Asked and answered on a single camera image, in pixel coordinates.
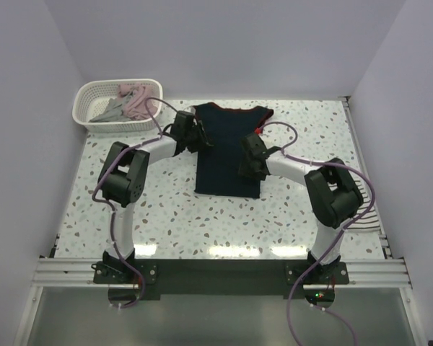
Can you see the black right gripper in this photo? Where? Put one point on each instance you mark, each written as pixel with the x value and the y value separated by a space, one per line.
pixel 245 171

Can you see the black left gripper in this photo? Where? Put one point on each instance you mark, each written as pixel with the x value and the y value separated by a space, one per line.
pixel 202 137

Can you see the navy maroon tank top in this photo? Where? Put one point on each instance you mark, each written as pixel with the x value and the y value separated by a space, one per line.
pixel 217 166

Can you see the black white striped tank top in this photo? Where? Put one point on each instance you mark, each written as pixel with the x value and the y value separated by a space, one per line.
pixel 369 220

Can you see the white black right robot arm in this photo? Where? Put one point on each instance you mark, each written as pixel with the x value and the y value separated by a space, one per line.
pixel 334 197

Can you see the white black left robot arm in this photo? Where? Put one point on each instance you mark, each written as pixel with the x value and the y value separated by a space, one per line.
pixel 122 182

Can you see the pink tank top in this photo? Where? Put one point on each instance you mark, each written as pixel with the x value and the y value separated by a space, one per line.
pixel 134 102

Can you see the grey tank top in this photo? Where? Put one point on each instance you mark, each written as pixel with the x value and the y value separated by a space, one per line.
pixel 112 113

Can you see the white plastic laundry basket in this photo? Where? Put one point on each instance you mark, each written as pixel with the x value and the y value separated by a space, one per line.
pixel 92 99

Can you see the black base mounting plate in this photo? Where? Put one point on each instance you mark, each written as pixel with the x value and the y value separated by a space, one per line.
pixel 151 279

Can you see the aluminium front rail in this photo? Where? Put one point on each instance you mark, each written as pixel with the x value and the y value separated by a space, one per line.
pixel 375 273

